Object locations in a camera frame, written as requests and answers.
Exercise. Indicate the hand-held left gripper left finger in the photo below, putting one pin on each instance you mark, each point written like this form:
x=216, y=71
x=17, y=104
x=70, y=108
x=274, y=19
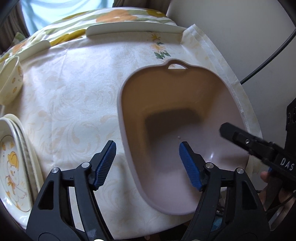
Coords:
x=106, y=162

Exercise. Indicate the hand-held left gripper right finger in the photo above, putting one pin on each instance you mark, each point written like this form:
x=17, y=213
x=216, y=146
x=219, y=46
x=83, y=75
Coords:
x=188, y=162

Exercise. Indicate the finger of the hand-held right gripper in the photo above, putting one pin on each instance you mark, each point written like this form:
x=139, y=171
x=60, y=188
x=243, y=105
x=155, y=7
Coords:
x=242, y=140

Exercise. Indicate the pink plastic basin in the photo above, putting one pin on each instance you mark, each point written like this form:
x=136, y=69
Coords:
x=161, y=97

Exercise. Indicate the yellow rimmed plate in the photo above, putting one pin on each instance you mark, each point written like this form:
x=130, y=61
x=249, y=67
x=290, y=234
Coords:
x=37, y=178

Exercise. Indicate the plain white plate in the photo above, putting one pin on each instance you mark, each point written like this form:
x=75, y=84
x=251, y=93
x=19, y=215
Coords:
x=24, y=148

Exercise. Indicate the cream bowl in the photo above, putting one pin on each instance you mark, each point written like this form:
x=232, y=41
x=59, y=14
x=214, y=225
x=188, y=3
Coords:
x=13, y=78

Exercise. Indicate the person's right hand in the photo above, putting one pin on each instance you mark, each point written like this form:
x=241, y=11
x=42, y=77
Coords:
x=264, y=177

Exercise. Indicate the cream floral tablecloth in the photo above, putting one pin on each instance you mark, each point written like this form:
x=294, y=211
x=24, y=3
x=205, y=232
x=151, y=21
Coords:
x=74, y=104

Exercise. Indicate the floral striped blanket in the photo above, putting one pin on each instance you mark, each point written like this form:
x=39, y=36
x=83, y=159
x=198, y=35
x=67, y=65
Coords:
x=92, y=18

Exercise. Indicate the light blue cloth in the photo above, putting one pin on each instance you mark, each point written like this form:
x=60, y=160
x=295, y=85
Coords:
x=57, y=11

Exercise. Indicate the brown curtain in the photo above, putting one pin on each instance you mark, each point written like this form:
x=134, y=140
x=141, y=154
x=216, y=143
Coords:
x=141, y=5
x=12, y=20

